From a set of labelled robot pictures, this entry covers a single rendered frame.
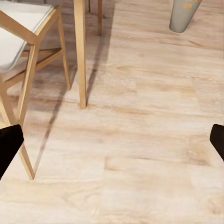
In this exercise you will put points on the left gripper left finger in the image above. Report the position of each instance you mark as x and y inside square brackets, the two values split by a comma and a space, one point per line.
[11, 139]

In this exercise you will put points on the breakfast table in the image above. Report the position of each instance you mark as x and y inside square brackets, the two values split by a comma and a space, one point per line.
[80, 44]

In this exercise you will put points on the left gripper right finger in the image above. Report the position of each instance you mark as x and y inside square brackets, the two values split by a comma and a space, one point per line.
[217, 139]

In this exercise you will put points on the trash can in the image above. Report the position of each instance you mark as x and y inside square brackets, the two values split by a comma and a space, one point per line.
[182, 13]

